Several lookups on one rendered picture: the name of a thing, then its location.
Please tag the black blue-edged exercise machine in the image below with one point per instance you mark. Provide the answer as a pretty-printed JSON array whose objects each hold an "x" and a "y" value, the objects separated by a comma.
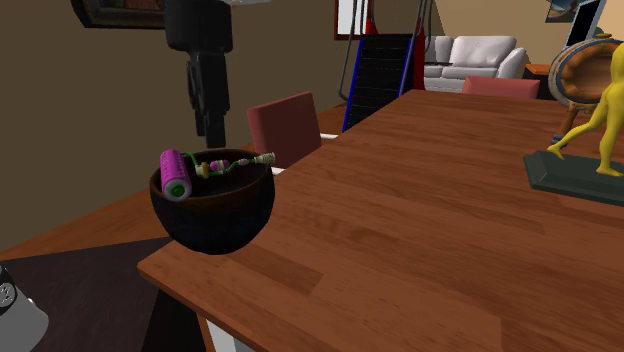
[{"x": 378, "y": 78}]

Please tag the dark framed wall picture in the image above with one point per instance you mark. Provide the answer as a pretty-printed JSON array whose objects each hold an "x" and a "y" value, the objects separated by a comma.
[{"x": 122, "y": 12}]

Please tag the dark round bowl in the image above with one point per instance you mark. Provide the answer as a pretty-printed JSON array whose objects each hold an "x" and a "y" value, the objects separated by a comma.
[{"x": 214, "y": 219}]

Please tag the round wooden framed ornament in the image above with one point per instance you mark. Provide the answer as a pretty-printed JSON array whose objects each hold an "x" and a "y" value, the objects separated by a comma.
[{"x": 580, "y": 73}]

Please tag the yellow figure on dark base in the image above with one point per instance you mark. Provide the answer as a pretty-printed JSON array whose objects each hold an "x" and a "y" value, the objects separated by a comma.
[{"x": 609, "y": 122}]

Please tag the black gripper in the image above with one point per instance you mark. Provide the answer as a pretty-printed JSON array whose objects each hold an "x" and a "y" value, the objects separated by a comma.
[{"x": 197, "y": 24}]

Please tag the orange side table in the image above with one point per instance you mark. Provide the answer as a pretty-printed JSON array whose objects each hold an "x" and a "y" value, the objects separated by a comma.
[{"x": 538, "y": 73}]

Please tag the red chair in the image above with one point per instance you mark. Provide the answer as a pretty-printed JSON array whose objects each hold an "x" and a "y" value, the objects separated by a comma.
[
  {"x": 499, "y": 88},
  {"x": 285, "y": 129}
]

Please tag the wooden dining table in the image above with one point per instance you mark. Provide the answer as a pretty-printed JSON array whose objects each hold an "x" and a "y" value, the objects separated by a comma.
[{"x": 414, "y": 219}]

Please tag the blue wall picture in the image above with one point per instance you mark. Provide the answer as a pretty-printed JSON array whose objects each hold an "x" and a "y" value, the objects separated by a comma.
[{"x": 560, "y": 10}]

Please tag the white sofa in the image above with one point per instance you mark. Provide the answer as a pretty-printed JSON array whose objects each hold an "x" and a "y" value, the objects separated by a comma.
[{"x": 480, "y": 56}]

